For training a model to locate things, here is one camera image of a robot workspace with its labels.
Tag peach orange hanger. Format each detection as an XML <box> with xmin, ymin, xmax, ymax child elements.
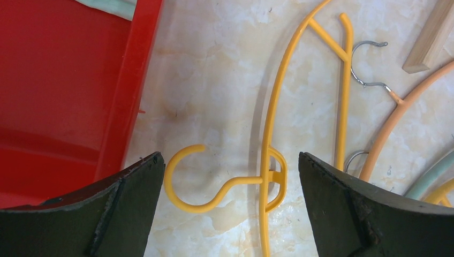
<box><xmin>344</xmin><ymin>40</ymin><xmax>454</xmax><ymax>182</ymax></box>

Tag green hanger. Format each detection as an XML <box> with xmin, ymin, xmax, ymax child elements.
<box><xmin>404</xmin><ymin>150</ymin><xmax>453</xmax><ymax>200</ymax></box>

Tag red plastic bin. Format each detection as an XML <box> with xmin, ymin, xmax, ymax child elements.
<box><xmin>1</xmin><ymin>1</ymin><xmax>162</xmax><ymax>209</ymax></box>

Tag wooden hanger rack frame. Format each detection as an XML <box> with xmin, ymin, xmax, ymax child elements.
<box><xmin>402</xmin><ymin>0</ymin><xmax>453</xmax><ymax>74</ymax></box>

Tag light green cartoon cloth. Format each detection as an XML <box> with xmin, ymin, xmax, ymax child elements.
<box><xmin>76</xmin><ymin>0</ymin><xmax>137</xmax><ymax>21</ymax></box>

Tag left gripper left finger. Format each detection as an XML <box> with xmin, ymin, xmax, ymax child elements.
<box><xmin>1</xmin><ymin>152</ymin><xmax>165</xmax><ymax>256</ymax></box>

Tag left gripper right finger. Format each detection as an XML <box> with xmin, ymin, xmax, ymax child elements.
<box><xmin>298</xmin><ymin>152</ymin><xmax>453</xmax><ymax>256</ymax></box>

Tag yellow-orange plastic hook hanger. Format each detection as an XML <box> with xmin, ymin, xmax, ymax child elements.
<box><xmin>163</xmin><ymin>0</ymin><xmax>354</xmax><ymax>256</ymax></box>

